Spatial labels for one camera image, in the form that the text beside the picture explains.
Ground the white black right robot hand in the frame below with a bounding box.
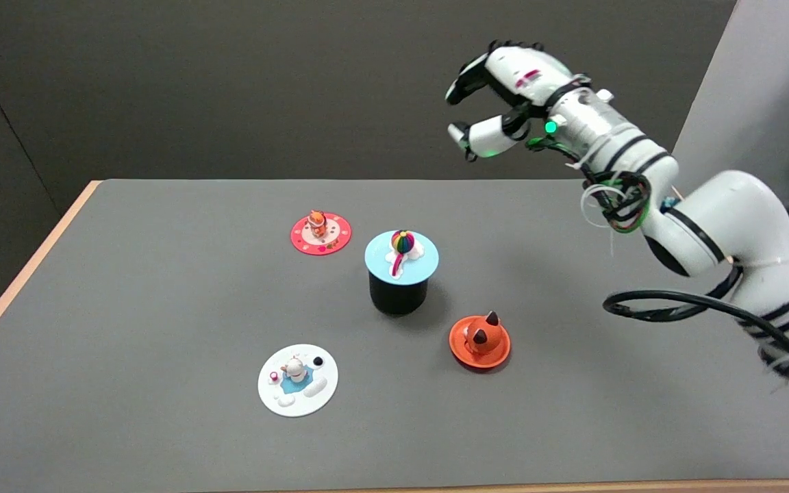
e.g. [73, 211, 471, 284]
[445, 40, 587, 162]

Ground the light blue rainbow cup lid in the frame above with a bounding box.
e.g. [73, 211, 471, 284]
[364, 229, 440, 284]

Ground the red cat cup lid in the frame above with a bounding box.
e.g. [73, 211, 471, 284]
[290, 210, 353, 256]

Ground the dark teal cup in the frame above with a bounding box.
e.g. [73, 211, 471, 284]
[368, 270, 431, 316]

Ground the orange fox cup lid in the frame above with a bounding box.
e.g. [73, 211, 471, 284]
[449, 311, 512, 370]

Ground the white polar bear cup lid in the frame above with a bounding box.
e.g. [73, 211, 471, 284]
[258, 344, 339, 418]

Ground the grey partition panel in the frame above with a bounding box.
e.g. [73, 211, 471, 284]
[668, 0, 789, 206]

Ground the black looping robot cable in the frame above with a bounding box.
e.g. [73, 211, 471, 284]
[603, 267, 789, 380]

